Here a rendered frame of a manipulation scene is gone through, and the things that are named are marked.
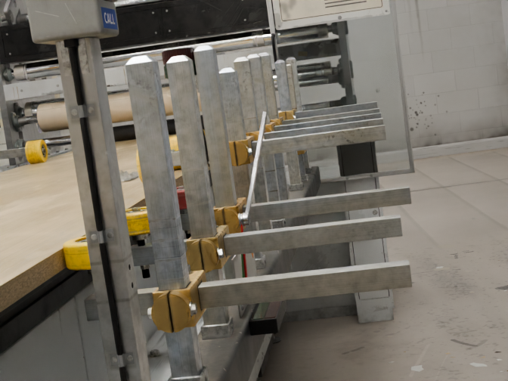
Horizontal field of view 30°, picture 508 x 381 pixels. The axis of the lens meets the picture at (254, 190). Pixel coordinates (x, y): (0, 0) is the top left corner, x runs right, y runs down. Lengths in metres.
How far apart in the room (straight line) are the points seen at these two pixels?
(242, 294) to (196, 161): 0.28
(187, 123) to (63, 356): 0.39
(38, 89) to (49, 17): 3.28
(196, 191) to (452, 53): 9.12
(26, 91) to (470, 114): 7.00
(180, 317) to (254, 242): 0.33
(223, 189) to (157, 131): 0.52
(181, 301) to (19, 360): 0.22
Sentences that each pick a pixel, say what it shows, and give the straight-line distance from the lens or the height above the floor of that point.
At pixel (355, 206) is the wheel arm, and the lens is 1.73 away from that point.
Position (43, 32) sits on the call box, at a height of 1.16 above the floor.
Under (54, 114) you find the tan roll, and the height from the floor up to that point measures 1.06.
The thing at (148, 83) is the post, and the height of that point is 1.10.
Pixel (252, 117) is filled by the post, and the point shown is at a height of 1.00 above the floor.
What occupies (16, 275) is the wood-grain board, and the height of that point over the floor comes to 0.90.
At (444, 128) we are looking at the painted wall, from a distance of 10.49.
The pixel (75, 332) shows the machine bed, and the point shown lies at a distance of 1.47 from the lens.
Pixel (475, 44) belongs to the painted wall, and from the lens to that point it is 10.54.
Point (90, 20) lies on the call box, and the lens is 0.93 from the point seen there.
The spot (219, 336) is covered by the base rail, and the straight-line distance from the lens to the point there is 1.49.
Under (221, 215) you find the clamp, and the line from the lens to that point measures 1.68.
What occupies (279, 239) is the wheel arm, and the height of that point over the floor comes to 0.84.
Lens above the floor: 1.09
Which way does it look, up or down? 7 degrees down
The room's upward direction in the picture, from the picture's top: 8 degrees counter-clockwise
